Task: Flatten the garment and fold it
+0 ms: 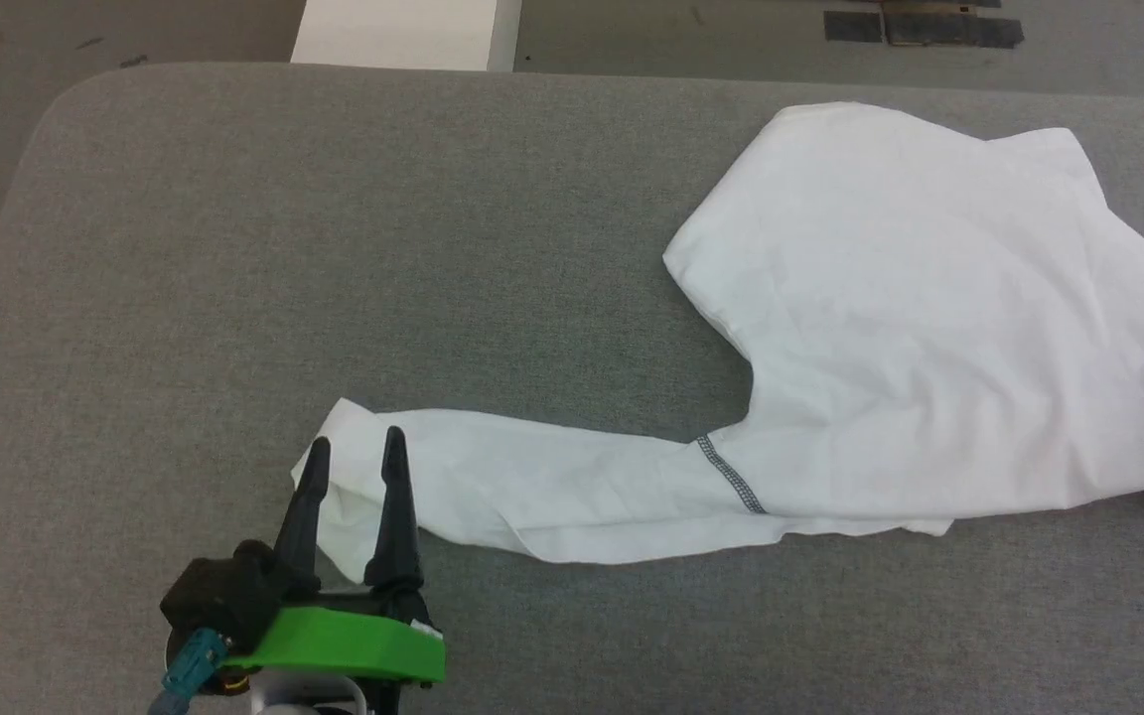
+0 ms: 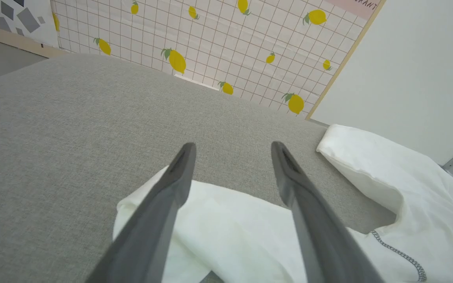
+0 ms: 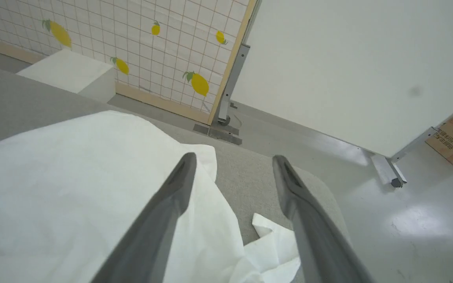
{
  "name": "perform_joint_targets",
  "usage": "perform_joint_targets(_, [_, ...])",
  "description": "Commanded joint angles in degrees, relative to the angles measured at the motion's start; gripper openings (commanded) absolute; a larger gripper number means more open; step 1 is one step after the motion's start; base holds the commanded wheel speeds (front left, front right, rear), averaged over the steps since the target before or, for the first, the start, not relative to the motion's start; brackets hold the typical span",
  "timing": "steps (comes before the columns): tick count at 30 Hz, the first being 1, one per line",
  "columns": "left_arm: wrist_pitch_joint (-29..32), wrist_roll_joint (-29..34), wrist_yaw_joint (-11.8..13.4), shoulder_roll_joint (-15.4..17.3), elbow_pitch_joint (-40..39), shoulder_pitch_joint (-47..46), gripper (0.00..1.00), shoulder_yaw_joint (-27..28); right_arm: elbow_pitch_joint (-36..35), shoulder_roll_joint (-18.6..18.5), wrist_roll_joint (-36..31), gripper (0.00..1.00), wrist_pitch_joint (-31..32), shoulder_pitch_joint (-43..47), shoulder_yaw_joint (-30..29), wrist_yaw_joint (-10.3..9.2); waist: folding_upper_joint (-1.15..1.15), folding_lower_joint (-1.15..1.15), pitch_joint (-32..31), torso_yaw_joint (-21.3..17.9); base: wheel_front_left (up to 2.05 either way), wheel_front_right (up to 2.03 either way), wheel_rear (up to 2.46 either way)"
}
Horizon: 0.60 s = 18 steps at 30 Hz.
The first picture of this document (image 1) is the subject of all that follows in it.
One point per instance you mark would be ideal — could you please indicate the white long-sleeve garment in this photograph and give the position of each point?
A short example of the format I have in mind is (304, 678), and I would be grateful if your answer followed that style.
(929, 318)

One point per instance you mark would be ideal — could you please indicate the white rectangular box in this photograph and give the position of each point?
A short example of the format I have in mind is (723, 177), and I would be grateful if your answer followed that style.
(403, 35)

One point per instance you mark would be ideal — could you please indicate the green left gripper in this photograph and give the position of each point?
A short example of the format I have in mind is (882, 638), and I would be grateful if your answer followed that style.
(344, 641)

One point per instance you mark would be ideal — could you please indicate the grey fabric sofa seat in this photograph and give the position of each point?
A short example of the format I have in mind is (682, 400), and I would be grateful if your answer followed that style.
(334, 248)

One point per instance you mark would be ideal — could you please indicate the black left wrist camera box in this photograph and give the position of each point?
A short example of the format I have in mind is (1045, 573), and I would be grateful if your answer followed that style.
(224, 591)

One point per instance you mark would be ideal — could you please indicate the large black floor tape patch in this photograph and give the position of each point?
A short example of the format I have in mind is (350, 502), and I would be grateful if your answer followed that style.
(949, 28)

